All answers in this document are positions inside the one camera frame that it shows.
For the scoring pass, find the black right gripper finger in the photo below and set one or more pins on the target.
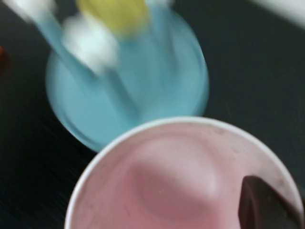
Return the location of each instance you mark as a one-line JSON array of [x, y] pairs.
[[262, 210]]

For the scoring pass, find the pink plastic cup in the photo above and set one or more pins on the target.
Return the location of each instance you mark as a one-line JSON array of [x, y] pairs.
[[166, 167]]

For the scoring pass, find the blue cup stand with pegs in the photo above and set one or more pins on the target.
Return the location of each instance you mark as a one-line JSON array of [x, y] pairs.
[[155, 90]]

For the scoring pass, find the yellow plastic cup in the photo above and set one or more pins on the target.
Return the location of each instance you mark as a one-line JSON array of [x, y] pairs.
[[114, 14]]

